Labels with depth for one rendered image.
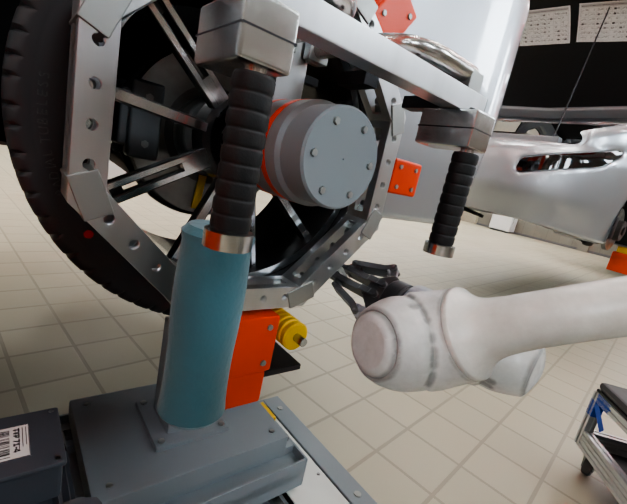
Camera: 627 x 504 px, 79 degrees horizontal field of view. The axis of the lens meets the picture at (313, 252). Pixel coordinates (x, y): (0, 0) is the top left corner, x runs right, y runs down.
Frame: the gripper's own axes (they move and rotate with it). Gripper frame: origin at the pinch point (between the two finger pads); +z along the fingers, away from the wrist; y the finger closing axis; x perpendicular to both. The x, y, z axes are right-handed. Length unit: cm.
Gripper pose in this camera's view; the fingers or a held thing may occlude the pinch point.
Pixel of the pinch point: (332, 268)
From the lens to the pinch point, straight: 79.6
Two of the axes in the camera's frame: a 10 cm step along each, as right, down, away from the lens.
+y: 6.9, -6.6, 3.0
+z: -6.1, -3.0, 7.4
